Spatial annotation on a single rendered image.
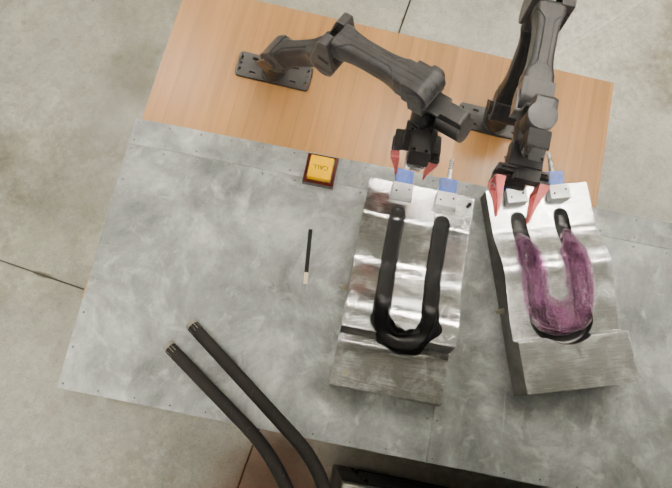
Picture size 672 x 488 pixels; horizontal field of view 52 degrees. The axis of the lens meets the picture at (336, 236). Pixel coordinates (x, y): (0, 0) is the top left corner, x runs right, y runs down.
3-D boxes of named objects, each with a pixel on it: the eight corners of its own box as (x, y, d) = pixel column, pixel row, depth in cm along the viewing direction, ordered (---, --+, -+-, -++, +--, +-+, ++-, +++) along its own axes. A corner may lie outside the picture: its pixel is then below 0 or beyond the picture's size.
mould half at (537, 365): (480, 197, 179) (490, 183, 168) (578, 188, 180) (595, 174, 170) (513, 396, 166) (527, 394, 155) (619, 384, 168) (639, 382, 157)
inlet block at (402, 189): (397, 152, 174) (400, 144, 169) (417, 156, 174) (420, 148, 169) (388, 201, 171) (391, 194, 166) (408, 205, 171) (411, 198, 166)
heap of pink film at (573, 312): (507, 234, 170) (516, 225, 163) (577, 227, 171) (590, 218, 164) (525, 340, 164) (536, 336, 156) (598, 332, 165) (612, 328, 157)
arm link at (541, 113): (565, 134, 130) (574, 77, 133) (520, 123, 130) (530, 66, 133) (545, 155, 141) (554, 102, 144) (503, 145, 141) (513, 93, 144)
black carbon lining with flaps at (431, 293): (388, 207, 170) (393, 195, 161) (453, 220, 170) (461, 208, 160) (363, 348, 161) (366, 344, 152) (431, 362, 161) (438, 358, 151)
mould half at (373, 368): (366, 188, 178) (371, 170, 165) (466, 208, 178) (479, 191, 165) (329, 384, 165) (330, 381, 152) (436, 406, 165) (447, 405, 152)
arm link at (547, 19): (557, 112, 138) (580, -19, 145) (513, 102, 138) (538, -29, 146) (538, 135, 150) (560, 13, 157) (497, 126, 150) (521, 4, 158)
